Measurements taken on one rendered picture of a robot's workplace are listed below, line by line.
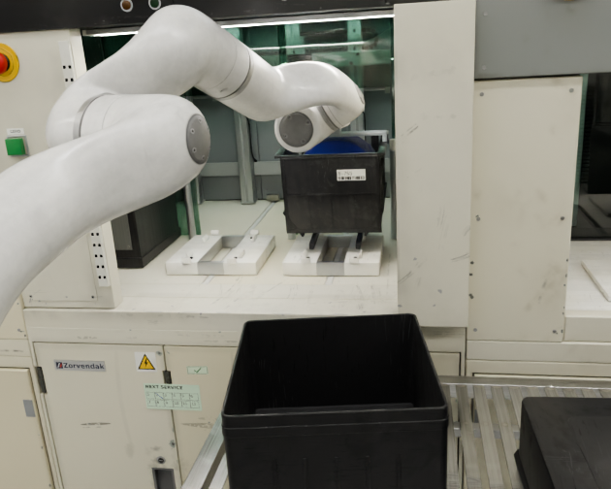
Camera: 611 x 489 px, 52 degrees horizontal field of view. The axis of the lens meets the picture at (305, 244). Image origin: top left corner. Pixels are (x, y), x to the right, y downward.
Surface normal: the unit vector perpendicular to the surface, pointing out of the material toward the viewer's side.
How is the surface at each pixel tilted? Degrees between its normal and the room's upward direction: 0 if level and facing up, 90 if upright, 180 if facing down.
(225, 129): 90
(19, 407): 90
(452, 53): 90
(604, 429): 0
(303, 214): 95
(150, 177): 104
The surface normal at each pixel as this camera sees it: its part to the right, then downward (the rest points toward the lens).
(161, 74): 0.30, 0.75
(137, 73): 0.16, 0.67
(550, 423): -0.06, -0.95
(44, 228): 0.86, 0.04
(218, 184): -0.16, 0.31
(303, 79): 0.23, -0.39
